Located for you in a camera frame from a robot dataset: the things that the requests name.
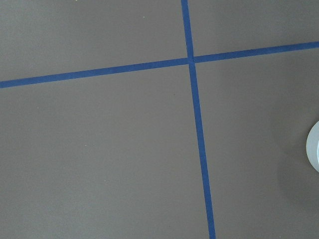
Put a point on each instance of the long blue tape strip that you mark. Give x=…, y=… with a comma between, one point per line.
x=198, y=119

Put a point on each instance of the white plate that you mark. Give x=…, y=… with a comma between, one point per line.
x=312, y=146

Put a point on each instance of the crossing blue tape strip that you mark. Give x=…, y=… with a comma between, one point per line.
x=157, y=64

